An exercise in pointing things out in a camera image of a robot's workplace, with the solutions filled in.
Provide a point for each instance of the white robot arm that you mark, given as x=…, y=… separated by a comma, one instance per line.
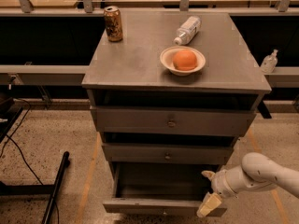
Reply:
x=255, y=173

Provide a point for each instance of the grey bottom drawer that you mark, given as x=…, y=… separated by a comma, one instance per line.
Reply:
x=165, y=189

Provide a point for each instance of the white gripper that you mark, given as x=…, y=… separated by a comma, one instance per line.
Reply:
x=219, y=182

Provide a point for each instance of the brown soda can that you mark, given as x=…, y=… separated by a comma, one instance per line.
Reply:
x=112, y=16

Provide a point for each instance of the grey wooden drawer cabinet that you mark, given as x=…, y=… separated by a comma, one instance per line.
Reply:
x=130, y=73

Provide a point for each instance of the orange fruit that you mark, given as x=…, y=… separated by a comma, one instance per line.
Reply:
x=185, y=60

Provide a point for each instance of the grey top drawer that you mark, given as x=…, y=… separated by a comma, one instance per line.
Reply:
x=183, y=121

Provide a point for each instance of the cream paper bowl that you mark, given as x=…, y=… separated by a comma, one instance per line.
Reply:
x=167, y=55

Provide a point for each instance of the black stand leg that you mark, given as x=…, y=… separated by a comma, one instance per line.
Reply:
x=51, y=190

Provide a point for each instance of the grey drawer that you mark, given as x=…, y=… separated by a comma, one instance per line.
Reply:
x=183, y=121
x=165, y=189
x=168, y=148

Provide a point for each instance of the clear plastic water bottle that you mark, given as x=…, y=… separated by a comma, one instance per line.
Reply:
x=187, y=31

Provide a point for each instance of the grey middle drawer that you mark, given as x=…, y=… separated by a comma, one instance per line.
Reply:
x=168, y=148

